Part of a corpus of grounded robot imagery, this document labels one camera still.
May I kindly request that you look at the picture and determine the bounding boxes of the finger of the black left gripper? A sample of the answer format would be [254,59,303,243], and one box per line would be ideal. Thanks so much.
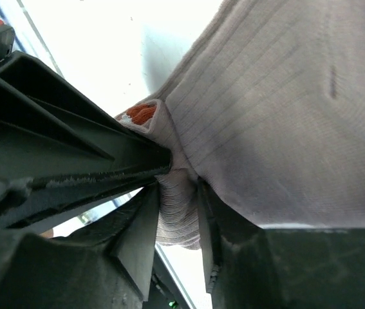
[0,52,172,178]
[0,175,158,229]

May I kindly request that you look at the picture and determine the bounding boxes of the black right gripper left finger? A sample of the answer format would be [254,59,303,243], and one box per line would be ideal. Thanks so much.
[0,185,159,308]

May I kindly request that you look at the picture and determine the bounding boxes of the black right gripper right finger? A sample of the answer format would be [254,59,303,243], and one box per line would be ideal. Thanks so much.
[198,181,365,308]

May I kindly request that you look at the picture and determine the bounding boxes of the beige sock with rust stripes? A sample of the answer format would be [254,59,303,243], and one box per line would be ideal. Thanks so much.
[117,1,365,250]

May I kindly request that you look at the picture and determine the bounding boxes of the aluminium extrusion rail frame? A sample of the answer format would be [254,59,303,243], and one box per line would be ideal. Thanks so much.
[0,1,214,308]

